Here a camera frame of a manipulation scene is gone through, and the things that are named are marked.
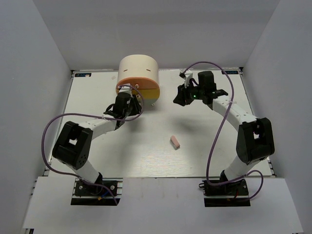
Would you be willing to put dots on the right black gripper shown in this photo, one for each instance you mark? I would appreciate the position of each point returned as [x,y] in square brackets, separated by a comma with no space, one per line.
[183,96]

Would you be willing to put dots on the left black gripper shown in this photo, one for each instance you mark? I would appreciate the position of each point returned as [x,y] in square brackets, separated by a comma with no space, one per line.
[137,107]

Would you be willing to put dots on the yellow drawer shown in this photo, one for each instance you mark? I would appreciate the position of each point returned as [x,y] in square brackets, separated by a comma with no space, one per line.
[150,93]

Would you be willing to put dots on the orange drawer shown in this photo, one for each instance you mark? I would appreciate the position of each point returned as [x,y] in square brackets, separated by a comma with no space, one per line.
[139,83]

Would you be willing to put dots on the pink eraser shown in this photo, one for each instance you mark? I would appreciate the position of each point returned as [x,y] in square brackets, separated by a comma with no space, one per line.
[174,142]

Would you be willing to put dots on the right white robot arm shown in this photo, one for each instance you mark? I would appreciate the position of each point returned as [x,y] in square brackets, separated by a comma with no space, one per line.
[254,135]

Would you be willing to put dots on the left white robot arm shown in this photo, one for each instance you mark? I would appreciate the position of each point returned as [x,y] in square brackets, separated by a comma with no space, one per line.
[73,145]

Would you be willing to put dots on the cream round drawer organizer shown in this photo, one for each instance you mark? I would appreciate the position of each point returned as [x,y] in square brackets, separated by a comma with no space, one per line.
[138,66]

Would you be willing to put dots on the right blue label sticker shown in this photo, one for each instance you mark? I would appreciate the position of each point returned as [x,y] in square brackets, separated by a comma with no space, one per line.
[232,72]

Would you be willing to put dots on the blue label sticker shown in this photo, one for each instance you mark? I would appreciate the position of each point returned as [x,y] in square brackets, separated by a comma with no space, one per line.
[232,72]
[82,75]

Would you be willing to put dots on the left blue label sticker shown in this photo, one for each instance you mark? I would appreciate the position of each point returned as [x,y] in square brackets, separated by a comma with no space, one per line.
[82,75]

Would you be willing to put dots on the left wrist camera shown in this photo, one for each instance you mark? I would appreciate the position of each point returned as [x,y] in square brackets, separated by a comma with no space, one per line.
[126,88]

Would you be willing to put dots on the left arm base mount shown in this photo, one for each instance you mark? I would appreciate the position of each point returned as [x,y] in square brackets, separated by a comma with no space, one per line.
[86,195]

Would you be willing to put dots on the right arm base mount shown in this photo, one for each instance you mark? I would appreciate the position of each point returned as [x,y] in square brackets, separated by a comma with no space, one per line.
[230,195]

